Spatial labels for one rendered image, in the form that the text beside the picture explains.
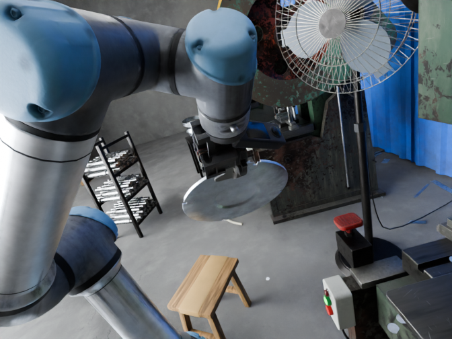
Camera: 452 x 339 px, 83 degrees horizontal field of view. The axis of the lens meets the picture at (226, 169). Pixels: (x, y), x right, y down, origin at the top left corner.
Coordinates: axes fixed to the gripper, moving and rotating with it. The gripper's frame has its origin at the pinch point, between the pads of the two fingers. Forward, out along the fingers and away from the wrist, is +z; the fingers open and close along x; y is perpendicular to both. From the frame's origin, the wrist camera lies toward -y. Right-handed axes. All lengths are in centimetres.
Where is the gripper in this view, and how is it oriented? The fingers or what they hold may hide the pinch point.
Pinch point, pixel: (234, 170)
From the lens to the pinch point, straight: 57.6
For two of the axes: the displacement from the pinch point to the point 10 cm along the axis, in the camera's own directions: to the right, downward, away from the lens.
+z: 0.1, 4.3, 9.0
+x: 3.6, 8.4, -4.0
